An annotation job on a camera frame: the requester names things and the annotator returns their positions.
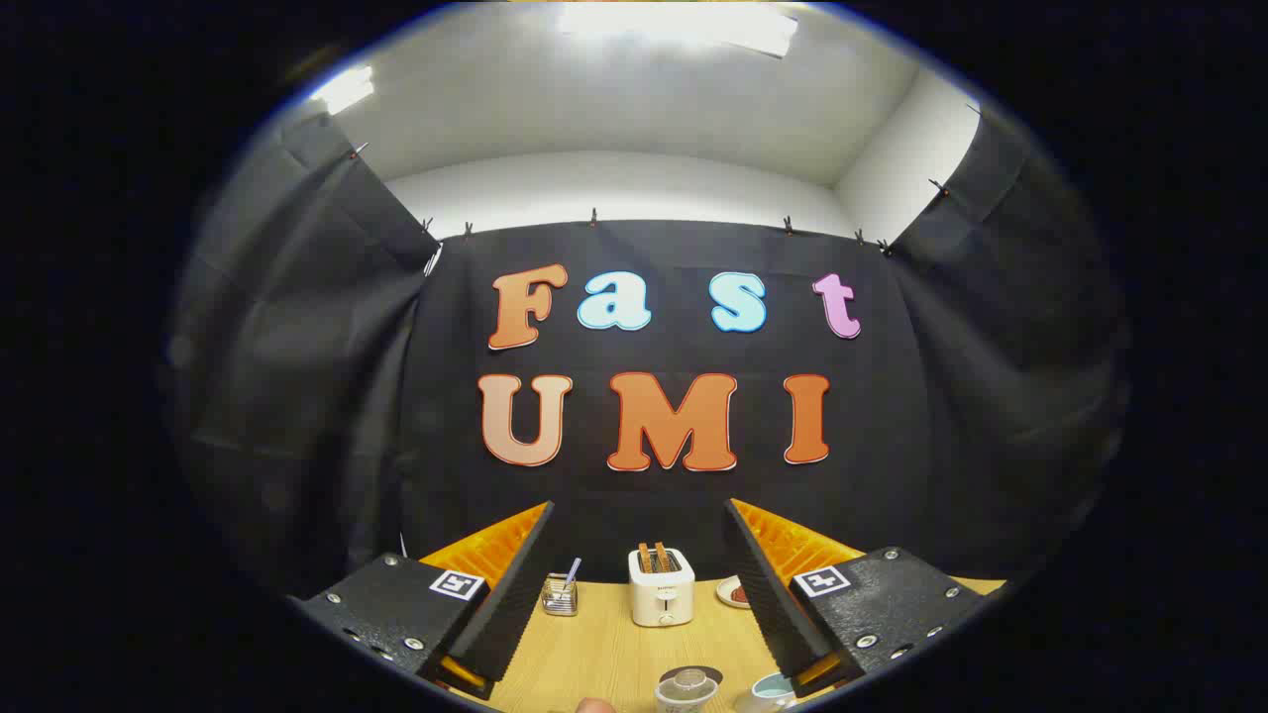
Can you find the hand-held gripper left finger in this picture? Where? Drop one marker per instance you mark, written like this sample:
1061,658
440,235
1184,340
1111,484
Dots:
515,594

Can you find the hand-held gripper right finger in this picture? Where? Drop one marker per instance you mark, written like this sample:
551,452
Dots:
768,604

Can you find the white cup blue inside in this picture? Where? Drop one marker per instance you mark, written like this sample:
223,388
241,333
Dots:
768,693

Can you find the dark brown round coaster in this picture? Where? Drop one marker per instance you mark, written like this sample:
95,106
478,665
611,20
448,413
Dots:
709,673

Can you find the clear juice bottle white label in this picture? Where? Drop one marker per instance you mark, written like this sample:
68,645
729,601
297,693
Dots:
684,693

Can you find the small plate with red food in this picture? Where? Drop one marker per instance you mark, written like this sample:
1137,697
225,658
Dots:
731,594

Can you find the thin metal stick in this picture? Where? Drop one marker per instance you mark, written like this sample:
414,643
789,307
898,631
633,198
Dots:
572,572

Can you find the wooden table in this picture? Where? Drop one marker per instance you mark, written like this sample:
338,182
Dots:
604,644

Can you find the white toaster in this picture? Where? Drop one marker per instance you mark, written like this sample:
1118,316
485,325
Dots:
662,599

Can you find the toast slice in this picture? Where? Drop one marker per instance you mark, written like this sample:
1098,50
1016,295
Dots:
664,557
644,558

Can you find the black backdrop cloth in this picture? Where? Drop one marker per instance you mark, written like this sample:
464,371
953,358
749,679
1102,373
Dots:
644,495

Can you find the small ceiling light panel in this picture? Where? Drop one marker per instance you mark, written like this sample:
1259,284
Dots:
344,89

